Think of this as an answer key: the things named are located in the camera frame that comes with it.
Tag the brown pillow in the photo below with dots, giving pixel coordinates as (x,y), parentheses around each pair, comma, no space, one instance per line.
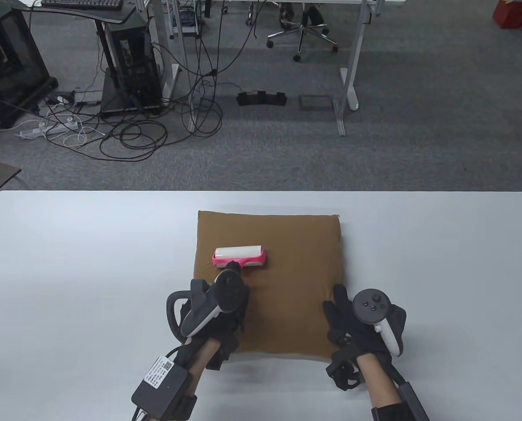
(287,263)

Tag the black wrist sensor box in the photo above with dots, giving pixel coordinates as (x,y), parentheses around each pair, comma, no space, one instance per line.
(412,401)
(164,386)

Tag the silver office chair base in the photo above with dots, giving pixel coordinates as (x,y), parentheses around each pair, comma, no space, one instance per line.
(302,30)

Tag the black glass computer case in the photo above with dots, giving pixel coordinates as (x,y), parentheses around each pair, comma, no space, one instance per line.
(11,66)

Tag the dark curved standing desk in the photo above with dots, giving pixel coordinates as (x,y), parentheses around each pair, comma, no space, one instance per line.
(90,15)

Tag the white power strip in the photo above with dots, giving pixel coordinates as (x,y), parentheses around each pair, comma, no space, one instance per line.
(37,131)

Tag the red box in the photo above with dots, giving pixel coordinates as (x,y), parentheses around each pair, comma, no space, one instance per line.
(511,15)

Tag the grey power strip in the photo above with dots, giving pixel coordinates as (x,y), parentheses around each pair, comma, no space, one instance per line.
(87,97)

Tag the black keyboard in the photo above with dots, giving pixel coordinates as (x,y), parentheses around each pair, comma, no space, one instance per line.
(81,4)

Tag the person's right hand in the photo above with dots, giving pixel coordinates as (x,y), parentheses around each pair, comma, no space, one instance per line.
(342,324)

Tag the black computer tower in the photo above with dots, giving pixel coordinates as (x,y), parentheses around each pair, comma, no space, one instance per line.
(134,61)

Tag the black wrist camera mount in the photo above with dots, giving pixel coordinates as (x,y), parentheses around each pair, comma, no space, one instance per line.
(226,357)
(344,372)

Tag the person's left forearm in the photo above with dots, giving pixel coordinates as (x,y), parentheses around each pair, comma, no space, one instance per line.
(202,362)

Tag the pink lint roller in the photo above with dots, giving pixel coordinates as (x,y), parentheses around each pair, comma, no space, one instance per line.
(239,253)

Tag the white desk frame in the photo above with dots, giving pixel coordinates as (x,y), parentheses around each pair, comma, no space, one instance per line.
(354,52)
(172,83)

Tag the black white tracking controller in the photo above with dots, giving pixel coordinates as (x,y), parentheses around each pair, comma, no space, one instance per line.
(199,307)
(370,305)

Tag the person's left hand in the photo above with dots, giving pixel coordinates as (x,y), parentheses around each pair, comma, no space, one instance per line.
(226,333)

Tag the grey floor hatch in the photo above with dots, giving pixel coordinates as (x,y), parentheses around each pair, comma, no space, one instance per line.
(316,102)

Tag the person's right forearm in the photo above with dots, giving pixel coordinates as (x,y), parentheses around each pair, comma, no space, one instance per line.
(377,386)

